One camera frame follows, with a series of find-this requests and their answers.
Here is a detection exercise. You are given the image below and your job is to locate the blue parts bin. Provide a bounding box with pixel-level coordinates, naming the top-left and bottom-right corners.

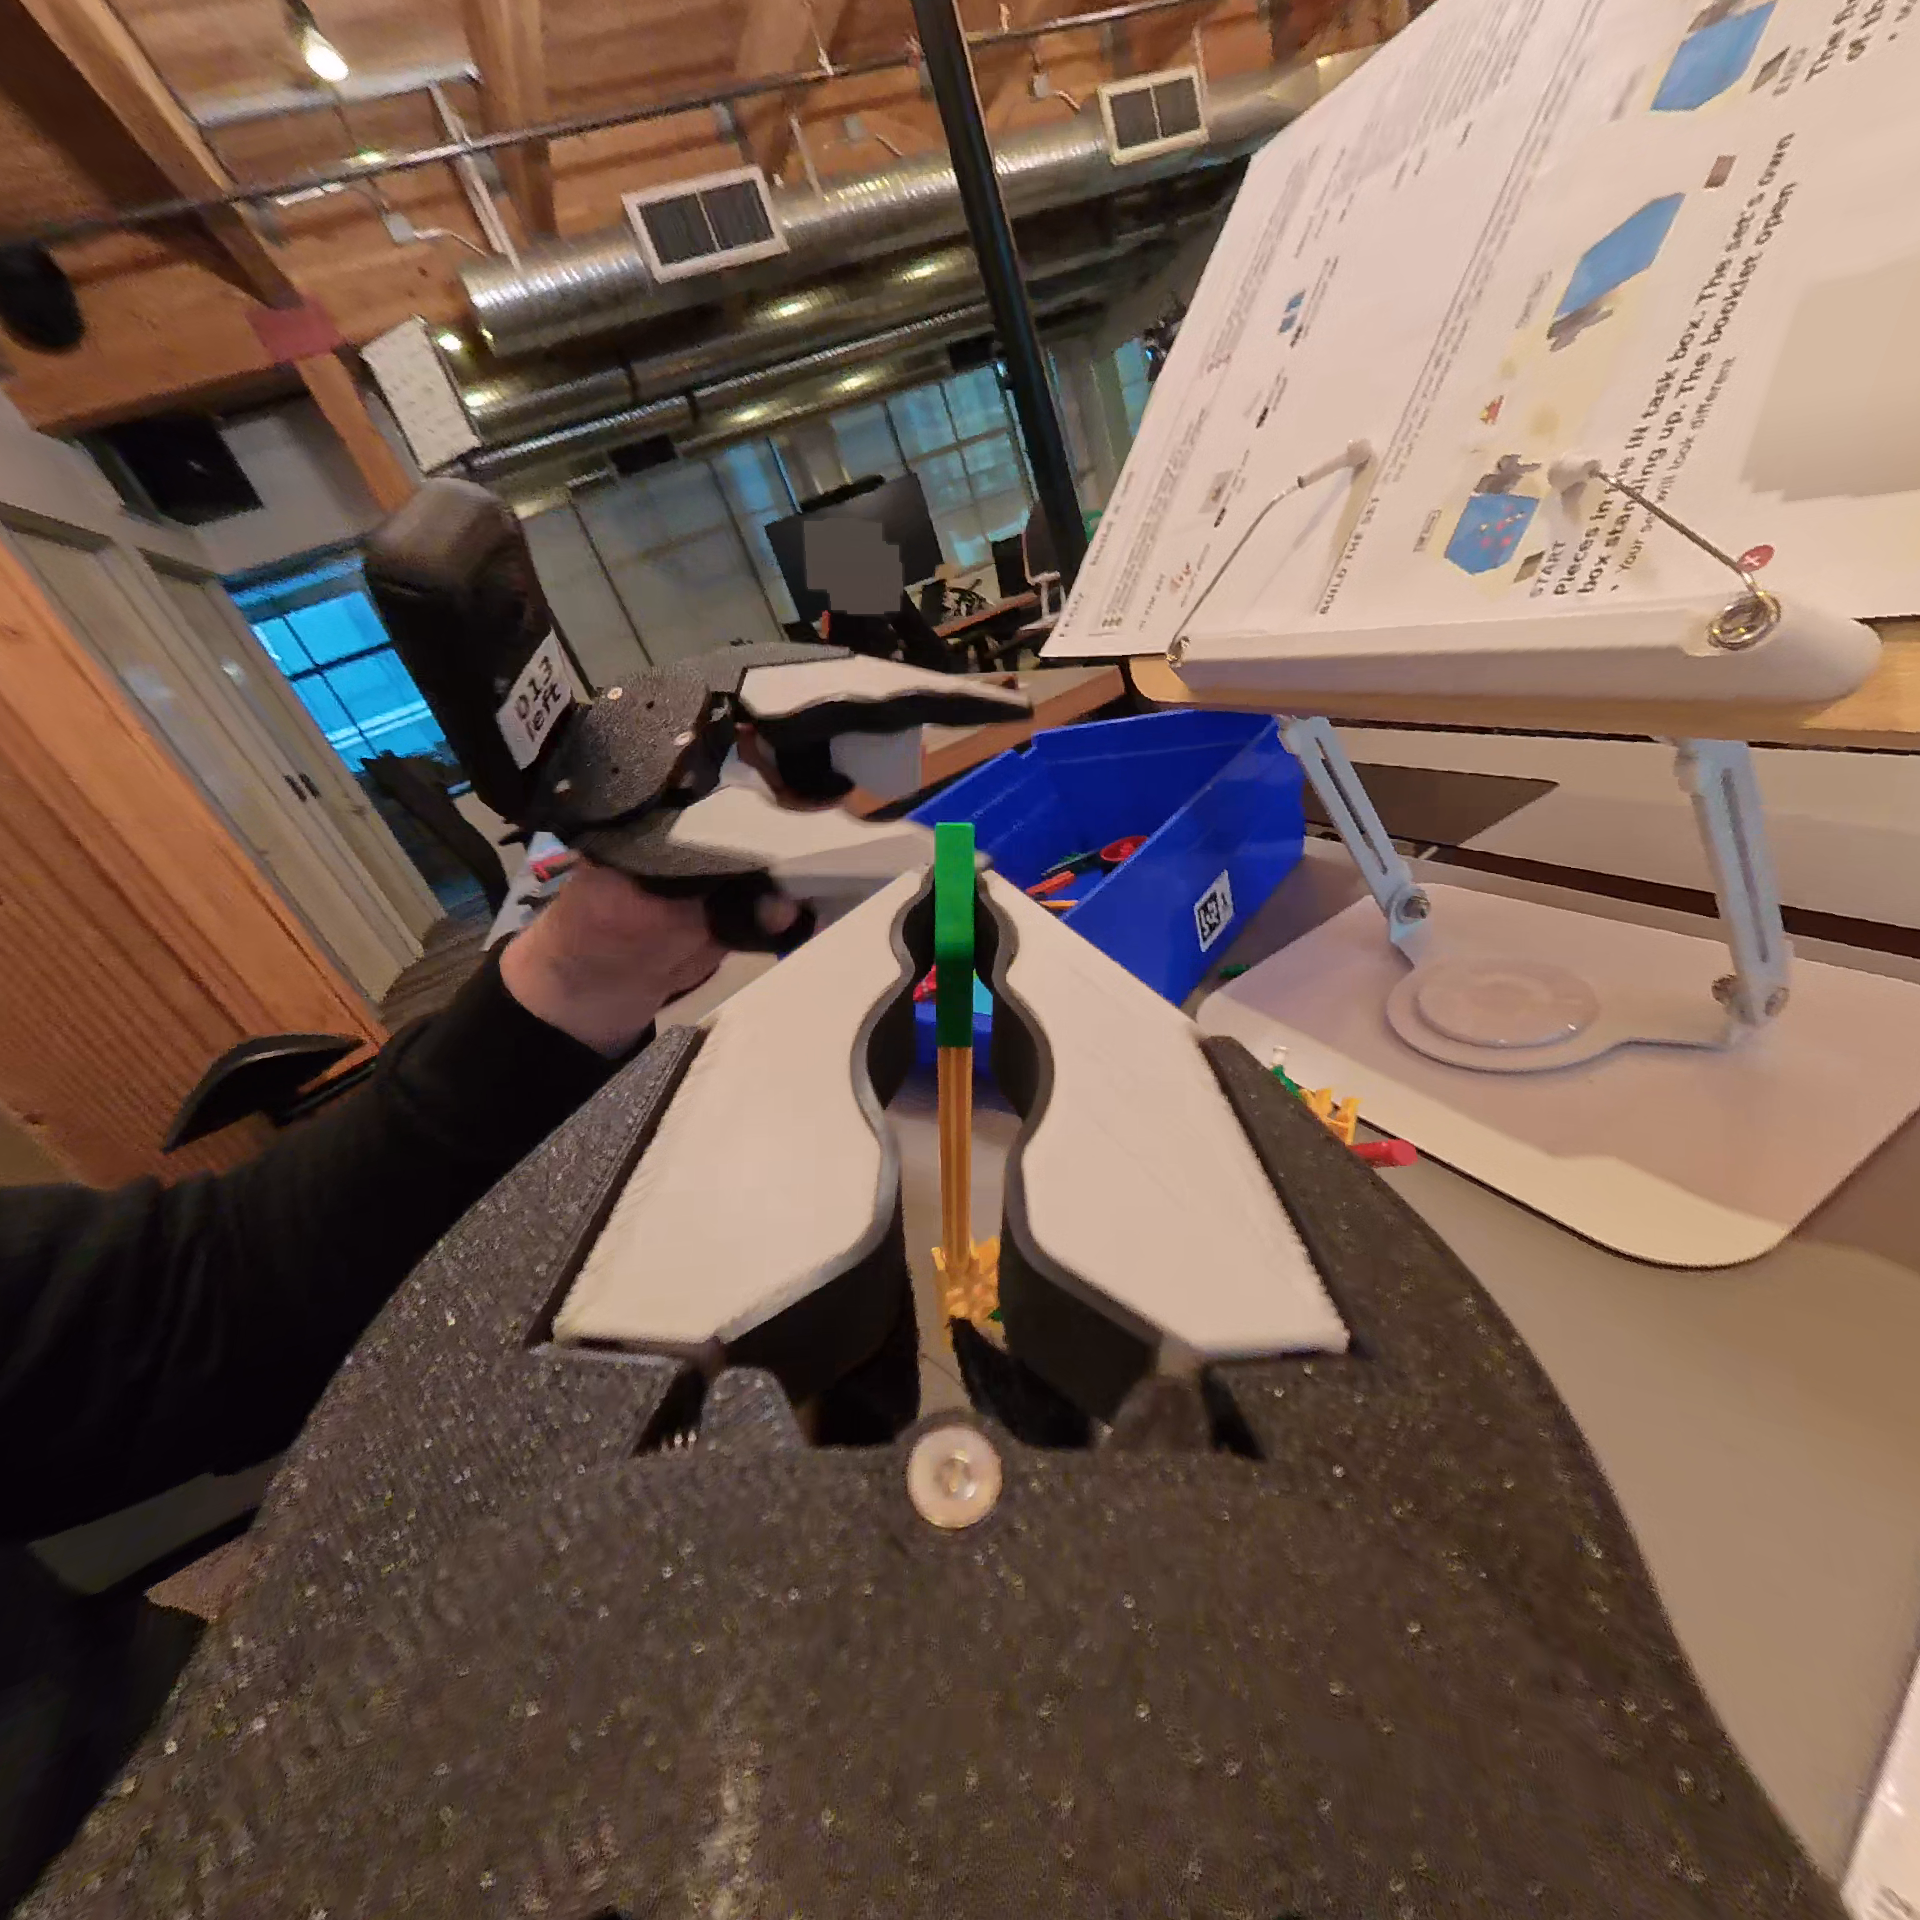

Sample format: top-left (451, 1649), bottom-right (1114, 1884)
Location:
top-left (910, 709), bottom-right (1307, 1080)

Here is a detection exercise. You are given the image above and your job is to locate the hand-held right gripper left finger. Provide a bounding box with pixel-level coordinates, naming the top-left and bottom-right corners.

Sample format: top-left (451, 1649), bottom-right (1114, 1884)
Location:
top-left (550, 872), bottom-right (936, 1345)

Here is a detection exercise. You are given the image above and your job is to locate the person's left hand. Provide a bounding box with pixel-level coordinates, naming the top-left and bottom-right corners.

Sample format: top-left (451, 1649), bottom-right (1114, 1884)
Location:
top-left (502, 862), bottom-right (798, 1057)

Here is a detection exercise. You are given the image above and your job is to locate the pile of colourful construction pieces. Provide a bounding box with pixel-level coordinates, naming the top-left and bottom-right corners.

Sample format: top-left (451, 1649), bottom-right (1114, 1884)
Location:
top-left (1019, 831), bottom-right (1157, 909)

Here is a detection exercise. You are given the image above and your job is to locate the green connector piece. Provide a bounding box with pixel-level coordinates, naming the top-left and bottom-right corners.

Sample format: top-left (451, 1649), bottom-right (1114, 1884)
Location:
top-left (933, 823), bottom-right (980, 1046)

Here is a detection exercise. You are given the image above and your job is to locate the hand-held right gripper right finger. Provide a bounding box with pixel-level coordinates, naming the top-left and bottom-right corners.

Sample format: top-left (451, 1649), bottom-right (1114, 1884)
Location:
top-left (978, 872), bottom-right (1352, 1361)

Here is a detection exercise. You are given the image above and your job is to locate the white document stand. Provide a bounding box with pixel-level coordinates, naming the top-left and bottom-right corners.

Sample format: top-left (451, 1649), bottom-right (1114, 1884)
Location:
top-left (1042, 0), bottom-right (1920, 1268)

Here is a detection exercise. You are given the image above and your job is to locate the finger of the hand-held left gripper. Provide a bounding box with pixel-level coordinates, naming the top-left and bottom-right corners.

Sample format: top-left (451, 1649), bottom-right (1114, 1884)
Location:
top-left (667, 785), bottom-right (993, 912)
top-left (737, 655), bottom-right (1037, 799)

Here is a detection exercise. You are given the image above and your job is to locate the metal ventilation duct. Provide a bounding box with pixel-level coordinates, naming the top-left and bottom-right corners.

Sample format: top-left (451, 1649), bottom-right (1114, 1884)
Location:
top-left (458, 60), bottom-right (1353, 361)

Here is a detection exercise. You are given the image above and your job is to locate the black pole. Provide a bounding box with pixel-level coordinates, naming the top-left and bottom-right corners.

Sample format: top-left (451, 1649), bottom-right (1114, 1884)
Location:
top-left (908, 0), bottom-right (1094, 587)

